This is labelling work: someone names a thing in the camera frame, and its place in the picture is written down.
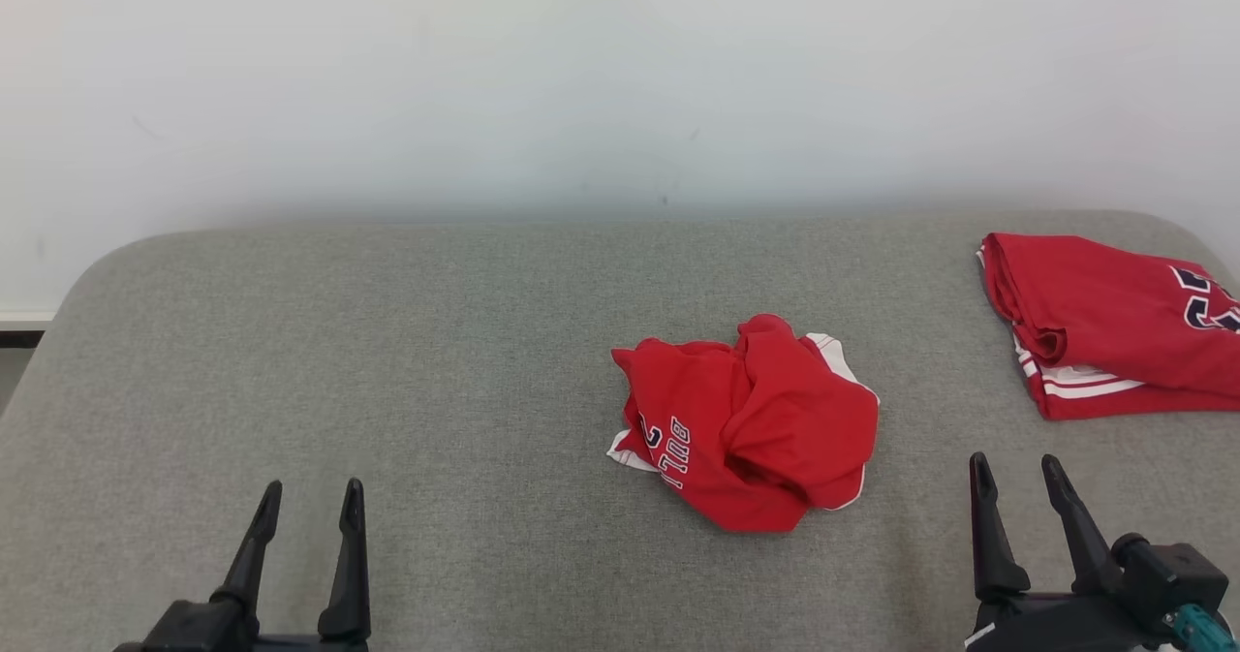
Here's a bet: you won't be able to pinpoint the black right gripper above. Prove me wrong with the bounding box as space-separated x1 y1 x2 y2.
966 452 1154 652

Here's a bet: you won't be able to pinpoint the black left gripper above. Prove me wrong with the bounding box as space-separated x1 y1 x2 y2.
114 479 371 652

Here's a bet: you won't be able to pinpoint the red white jersey shirt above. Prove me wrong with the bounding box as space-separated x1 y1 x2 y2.
976 233 1240 422

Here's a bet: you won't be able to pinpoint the red Bulls 23 shorts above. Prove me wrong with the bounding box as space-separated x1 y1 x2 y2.
607 313 881 534

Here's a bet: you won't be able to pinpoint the teal camera cable connector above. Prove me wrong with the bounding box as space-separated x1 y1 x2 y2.
1162 604 1236 652

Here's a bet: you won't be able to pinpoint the white wall baseboard strip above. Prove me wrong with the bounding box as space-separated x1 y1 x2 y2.
0 309 59 348

